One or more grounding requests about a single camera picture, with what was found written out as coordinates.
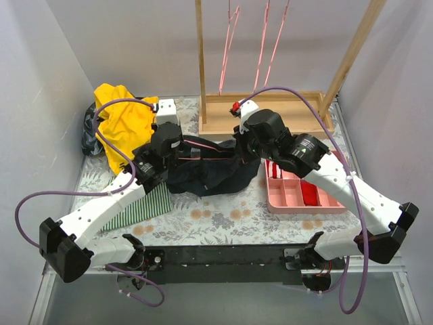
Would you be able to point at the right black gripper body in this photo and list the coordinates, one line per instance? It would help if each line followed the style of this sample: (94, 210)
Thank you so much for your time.
(241, 149)

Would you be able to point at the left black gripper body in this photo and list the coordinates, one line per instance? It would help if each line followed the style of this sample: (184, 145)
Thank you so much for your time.
(184, 151)

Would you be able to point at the pink hanger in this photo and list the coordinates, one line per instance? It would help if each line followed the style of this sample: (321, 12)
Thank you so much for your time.
(262, 44)
(283, 20)
(200, 150)
(231, 27)

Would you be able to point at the dark navy shorts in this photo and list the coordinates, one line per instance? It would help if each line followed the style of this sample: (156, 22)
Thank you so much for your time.
(202, 179)

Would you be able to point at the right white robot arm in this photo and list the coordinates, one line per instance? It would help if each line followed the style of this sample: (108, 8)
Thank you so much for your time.
(384, 222)

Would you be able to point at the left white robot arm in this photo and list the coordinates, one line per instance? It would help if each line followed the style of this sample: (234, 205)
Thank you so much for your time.
(68, 244)

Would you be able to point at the wooden hanger rack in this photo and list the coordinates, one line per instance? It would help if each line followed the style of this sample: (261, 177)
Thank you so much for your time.
(221, 115)

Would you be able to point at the red white folded cloth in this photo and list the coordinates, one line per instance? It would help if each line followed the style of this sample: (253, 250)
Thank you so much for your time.
(273, 170)

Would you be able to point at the yellow shirt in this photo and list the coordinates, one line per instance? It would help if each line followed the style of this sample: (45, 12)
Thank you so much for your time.
(126, 125)

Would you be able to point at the pink divided tray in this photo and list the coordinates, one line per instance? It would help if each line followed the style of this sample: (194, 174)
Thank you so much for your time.
(284, 196)

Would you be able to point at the green white striped cloth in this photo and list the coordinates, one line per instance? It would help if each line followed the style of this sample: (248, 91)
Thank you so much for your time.
(157, 202)

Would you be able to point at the red folded cloth middle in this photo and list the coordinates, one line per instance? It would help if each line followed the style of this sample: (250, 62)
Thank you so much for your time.
(309, 194)

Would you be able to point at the dark patterned garment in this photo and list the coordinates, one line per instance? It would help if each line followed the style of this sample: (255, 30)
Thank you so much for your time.
(90, 145)

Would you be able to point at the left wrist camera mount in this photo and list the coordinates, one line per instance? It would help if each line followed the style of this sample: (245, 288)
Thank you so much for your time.
(166, 112)

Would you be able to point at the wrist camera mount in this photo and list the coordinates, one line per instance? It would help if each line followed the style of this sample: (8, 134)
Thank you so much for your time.
(166, 112)
(243, 111)

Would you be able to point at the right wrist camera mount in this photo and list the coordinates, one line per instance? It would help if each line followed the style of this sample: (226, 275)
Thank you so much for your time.
(243, 111)

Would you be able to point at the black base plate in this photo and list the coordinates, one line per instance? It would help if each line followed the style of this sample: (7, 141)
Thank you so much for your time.
(245, 263)

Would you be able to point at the aluminium frame rail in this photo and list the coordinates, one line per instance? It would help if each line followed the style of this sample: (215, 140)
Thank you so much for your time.
(96, 298)

